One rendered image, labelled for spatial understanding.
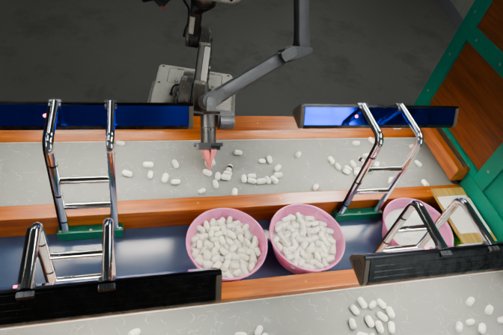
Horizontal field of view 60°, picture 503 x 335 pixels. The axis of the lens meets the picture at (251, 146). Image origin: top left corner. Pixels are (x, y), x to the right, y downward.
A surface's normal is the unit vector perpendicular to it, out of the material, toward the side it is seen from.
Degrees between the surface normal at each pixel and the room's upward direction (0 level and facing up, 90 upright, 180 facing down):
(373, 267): 58
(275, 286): 0
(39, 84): 0
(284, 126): 0
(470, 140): 90
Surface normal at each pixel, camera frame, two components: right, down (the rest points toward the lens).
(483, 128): -0.96, 0.02
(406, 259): 0.27, 0.24
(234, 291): 0.18, -0.69
